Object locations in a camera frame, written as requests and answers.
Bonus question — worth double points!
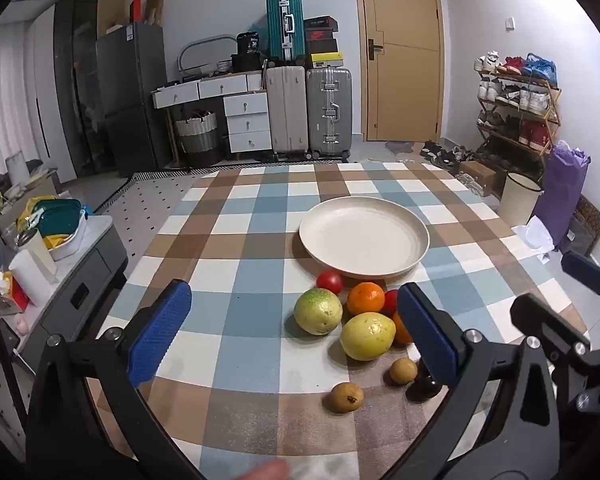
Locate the white plastic bag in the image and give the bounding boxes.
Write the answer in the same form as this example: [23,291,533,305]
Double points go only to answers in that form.
[512,215,557,262]

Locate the small brown round fruit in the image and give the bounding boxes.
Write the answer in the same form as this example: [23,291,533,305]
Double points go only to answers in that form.
[329,382,365,414]
[389,357,419,386]

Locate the large orange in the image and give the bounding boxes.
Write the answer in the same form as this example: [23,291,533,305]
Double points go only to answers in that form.
[392,311,414,345]

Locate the white pitcher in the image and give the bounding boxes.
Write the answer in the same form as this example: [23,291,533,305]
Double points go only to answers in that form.
[9,240,59,307]

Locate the dotted floor rug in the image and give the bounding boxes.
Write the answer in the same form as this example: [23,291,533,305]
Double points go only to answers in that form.
[94,157,343,223]

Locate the small orange tangerine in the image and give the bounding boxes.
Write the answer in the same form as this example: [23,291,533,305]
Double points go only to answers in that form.
[347,281,386,316]

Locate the green guava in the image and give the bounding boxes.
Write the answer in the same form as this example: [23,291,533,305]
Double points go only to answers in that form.
[293,287,344,336]

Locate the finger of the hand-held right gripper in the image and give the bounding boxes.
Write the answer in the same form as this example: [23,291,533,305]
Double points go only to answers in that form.
[510,292,600,413]
[561,250,600,306]

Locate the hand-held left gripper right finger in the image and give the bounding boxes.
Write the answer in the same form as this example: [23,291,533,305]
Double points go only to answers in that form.
[380,282,564,480]

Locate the checked tablecloth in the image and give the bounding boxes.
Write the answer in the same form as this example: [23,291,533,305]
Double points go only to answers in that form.
[82,161,588,480]

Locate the pile of dark slippers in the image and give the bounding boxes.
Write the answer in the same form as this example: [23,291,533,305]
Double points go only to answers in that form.
[419,140,476,167]

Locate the purple bag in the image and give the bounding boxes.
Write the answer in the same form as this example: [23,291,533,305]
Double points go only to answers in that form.
[534,141,592,249]

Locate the white cylinder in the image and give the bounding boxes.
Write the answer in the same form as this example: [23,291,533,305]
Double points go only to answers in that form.
[5,152,29,187]

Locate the white drawer dresser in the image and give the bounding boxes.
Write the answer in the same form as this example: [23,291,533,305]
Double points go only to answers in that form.
[152,72,272,155]

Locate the grey refrigerator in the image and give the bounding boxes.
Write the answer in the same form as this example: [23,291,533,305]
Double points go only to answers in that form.
[96,22,173,178]

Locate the beige suitcase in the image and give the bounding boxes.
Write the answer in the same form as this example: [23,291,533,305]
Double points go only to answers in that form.
[265,65,309,159]

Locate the grey side cabinet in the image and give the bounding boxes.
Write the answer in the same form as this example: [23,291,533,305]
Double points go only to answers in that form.
[16,215,129,378]

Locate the cream round plate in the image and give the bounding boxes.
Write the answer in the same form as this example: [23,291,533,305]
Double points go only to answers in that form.
[299,196,431,281]

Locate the woven laundry basket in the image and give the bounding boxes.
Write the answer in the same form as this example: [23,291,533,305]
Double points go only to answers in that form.
[174,112,219,169]

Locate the person's left hand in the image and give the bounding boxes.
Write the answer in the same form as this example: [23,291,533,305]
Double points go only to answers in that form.
[237,459,292,480]

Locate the wooden shoe rack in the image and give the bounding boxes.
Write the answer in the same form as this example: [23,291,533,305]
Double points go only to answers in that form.
[475,67,564,173]

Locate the yellow and black shoebox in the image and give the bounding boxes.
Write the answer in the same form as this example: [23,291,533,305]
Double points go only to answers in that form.
[309,52,345,69]

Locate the white curtain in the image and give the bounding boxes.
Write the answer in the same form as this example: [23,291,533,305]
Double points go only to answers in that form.
[0,10,57,177]

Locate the brown cardboard box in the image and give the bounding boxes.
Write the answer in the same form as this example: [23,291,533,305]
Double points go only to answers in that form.
[459,160,497,197]

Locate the dark tall cabinet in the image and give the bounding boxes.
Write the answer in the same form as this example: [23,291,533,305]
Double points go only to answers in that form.
[53,0,112,179]

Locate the tissue box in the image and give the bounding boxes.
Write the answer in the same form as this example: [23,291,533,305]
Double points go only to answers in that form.
[0,270,31,317]

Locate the brown door mat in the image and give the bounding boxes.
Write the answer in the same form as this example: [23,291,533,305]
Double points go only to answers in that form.
[566,194,600,259]

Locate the black bag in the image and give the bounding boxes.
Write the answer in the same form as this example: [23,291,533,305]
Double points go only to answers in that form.
[236,32,262,57]

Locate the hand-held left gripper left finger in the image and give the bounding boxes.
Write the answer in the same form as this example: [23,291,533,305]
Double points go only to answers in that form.
[26,280,208,480]

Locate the white bucket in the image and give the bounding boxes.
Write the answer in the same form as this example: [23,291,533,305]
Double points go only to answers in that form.
[499,172,544,228]

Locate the white basin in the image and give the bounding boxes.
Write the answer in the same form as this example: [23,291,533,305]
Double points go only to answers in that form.
[44,209,89,262]

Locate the yellow guava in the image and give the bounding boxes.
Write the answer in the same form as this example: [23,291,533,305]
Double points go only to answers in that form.
[340,312,397,362]

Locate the grey curved metal frame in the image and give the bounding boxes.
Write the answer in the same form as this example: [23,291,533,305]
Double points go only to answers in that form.
[178,35,236,75]

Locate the wooden door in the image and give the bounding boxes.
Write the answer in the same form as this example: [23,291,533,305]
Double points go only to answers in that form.
[352,0,449,143]

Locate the stack of green bowls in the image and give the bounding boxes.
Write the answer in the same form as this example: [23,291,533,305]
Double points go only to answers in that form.
[30,198,84,239]

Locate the flat cardboard sheet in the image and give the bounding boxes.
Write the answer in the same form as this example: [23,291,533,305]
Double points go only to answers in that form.
[97,0,127,37]

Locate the small dark round fruit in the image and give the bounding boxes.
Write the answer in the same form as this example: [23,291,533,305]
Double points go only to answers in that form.
[407,373,442,403]

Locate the teal suitcase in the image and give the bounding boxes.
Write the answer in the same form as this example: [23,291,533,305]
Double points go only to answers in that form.
[266,0,306,67]

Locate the silver suitcase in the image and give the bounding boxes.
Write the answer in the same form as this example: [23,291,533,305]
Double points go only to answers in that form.
[306,67,354,159]

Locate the rows of shoes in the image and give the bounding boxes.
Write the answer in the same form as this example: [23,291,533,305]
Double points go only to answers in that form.
[474,51,553,150]

